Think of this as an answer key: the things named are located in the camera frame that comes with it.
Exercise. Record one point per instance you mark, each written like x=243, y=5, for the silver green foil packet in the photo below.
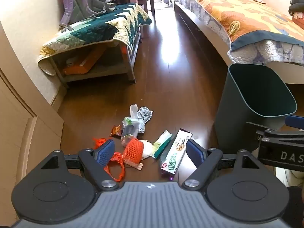
x=129, y=127

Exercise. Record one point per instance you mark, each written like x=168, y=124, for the long white green snack packet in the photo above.
x=174, y=158

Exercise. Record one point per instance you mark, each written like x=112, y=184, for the pink paper strip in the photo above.
x=134, y=165

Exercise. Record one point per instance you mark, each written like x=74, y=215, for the white wooden bed frame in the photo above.
x=293, y=75

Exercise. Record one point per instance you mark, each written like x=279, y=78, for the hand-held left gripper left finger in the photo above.
x=105, y=152

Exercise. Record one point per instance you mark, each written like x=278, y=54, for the grey wooden bench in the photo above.
x=106, y=72

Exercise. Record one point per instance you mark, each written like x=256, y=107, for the bed with orange quilt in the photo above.
x=249, y=16

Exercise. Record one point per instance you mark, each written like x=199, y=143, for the beige wooden wardrobe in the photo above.
x=14, y=123

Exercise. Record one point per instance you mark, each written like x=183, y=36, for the person's leg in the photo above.
x=296, y=206

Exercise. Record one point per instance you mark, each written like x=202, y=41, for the orange flat box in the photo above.
x=78, y=67

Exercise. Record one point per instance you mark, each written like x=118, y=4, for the green white wrapper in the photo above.
x=162, y=140

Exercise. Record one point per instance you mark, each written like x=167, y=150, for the small orange red wrapper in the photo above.
x=115, y=131

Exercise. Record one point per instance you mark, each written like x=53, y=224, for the dark green trash bin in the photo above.
x=234, y=114

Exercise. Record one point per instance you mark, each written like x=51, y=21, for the green patterned quilt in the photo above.
x=95, y=28

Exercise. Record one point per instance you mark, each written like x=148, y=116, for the grey wrapper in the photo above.
x=143, y=117

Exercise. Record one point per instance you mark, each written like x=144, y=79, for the orange foam fruit net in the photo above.
x=133, y=150

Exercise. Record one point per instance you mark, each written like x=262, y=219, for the orange plastic bag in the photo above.
x=118, y=158

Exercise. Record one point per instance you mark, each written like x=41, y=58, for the white slipper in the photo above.
x=294, y=178

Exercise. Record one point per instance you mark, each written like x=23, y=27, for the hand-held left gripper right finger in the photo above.
x=194, y=153

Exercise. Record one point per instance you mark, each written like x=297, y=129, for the red folded cloth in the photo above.
x=299, y=20

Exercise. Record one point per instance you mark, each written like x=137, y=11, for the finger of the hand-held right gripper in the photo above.
x=285, y=138
x=295, y=121

